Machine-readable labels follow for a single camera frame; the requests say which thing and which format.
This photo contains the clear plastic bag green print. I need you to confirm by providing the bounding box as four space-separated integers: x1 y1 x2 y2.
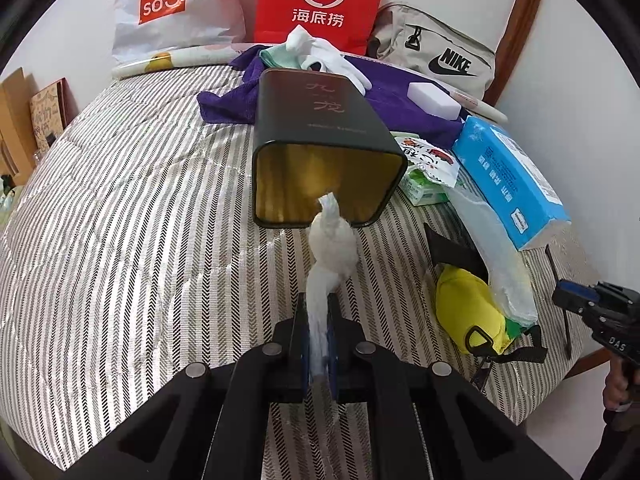
447 165 538 333

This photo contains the brown patterned book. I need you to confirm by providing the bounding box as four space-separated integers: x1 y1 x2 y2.
29 78 71 153

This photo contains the white plastic shopping bag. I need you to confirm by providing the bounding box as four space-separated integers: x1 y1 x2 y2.
111 0 251 61

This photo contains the beige waist bag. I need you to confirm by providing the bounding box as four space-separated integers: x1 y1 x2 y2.
367 2 497 101

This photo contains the person's right hand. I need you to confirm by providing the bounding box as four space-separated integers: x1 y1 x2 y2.
602 355 633 411

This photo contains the red paper bag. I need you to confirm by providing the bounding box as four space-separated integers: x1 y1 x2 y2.
253 0 392 53

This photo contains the rolled printed mat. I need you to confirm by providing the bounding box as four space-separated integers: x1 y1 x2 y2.
111 42 508 123

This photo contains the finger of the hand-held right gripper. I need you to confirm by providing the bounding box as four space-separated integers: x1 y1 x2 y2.
552 280 601 316

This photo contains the wooden bed frame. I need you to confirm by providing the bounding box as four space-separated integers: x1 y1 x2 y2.
492 0 613 428

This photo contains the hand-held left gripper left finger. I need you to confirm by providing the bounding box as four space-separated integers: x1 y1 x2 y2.
62 292 308 480

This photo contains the yellow pouch with black straps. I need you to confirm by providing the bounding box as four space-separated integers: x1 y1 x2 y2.
424 222 546 366

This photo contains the white red-print snack packet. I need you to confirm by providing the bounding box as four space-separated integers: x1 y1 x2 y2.
390 132 461 188

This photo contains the wooden headboard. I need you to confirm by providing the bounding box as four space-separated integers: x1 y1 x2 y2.
0 67 32 176

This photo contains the white sponge block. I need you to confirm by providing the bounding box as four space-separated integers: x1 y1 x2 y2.
407 81 463 121

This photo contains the white glove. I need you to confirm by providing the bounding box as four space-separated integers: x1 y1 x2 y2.
302 52 372 96
286 25 346 63

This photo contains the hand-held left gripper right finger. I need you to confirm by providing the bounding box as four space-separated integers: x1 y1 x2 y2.
327 294 576 480

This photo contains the blue tissue pack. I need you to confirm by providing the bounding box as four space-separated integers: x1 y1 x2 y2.
452 116 572 252

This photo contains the teal cloth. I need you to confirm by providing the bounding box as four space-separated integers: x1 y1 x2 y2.
259 42 302 68

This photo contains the person's right forearm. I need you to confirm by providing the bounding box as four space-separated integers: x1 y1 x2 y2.
587 407 640 480

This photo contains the green wet wipes packet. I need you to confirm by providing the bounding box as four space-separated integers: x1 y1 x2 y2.
398 167 451 207

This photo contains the dark rectangular tin box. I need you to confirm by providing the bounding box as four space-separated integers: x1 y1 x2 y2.
251 67 408 228

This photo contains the purple cloth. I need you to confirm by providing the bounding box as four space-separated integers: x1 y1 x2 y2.
197 45 468 148

